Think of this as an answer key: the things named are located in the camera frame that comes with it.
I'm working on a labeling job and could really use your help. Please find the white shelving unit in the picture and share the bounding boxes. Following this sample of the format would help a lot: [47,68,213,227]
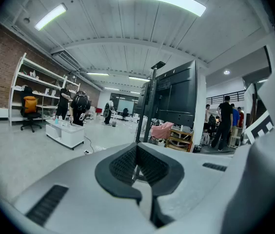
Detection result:
[8,53,81,127]

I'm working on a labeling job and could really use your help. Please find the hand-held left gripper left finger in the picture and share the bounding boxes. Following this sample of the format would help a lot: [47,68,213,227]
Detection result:
[12,142,157,234]

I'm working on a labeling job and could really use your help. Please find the white low cabinet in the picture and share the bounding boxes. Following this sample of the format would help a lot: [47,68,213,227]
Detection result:
[45,118,86,151]

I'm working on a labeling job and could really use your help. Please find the pink chair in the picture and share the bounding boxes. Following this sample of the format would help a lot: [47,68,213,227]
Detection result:
[150,121,175,140]

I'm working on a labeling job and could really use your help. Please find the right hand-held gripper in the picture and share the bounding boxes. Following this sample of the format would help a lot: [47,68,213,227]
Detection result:
[219,45,275,234]

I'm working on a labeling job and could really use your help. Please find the white ceiling air conditioner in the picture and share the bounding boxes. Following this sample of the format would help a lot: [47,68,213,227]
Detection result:
[51,51,82,71]

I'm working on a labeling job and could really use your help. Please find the wooden cart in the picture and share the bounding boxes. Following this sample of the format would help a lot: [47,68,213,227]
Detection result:
[165,128,194,152]

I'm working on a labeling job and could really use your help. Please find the dark glass partition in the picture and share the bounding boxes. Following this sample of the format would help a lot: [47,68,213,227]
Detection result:
[110,93,139,113]

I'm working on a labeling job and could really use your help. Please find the black floor cable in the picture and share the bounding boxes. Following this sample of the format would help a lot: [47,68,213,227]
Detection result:
[83,136,96,154]

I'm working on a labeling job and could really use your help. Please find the orange bag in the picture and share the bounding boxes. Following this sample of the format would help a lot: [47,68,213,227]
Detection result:
[23,96,39,114]

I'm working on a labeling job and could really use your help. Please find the black television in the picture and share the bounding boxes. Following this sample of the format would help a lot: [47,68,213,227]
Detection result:
[134,59,198,128]

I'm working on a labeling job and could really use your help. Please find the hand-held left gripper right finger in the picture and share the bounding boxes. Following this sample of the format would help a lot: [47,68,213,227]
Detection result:
[137,142,236,234]

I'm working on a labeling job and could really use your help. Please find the black metal TV stand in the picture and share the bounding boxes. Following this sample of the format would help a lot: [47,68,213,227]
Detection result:
[132,60,166,183]

